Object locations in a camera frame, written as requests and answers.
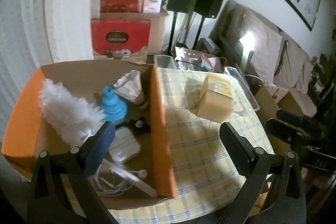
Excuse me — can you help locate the white feather shuttlecock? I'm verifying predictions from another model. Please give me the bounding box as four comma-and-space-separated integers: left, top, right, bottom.
112, 70, 148, 110

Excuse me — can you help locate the yellow sponge pack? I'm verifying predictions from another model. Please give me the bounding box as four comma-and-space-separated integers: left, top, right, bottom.
196, 72, 234, 123

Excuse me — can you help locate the beige sofa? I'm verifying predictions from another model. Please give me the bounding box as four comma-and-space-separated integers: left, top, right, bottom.
210, 0, 317, 117

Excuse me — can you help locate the right black speaker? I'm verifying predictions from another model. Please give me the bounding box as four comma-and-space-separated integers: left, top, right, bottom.
192, 0, 223, 50

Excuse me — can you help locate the yellow plaid tablecloth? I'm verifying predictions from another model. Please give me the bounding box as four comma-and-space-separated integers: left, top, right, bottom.
109, 67, 275, 224

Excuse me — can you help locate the blue collapsible funnel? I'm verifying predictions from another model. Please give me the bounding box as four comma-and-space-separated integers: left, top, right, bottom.
100, 86, 127, 124

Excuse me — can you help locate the white earphone case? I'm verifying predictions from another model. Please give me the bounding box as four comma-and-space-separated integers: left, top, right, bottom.
108, 127, 141, 164

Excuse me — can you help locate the clear plastic tray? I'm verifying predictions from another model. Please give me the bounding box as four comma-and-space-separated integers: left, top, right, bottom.
224, 67, 260, 112

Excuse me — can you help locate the white fluffy duster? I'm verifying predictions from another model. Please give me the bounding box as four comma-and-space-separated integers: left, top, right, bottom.
39, 79, 157, 197

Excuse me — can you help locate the lower red chocolate box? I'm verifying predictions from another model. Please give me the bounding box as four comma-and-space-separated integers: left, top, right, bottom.
91, 18, 151, 63

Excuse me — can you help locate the black star-shaped gadget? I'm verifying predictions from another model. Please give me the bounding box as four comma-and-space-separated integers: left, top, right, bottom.
116, 117, 151, 136

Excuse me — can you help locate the orange cardboard box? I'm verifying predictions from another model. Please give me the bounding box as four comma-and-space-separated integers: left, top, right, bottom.
2, 60, 177, 210

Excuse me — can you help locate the pink small box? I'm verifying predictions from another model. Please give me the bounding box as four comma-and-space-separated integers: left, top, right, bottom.
142, 0, 162, 14

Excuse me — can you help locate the brown cardboard box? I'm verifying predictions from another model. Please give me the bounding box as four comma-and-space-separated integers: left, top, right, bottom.
244, 74, 305, 154

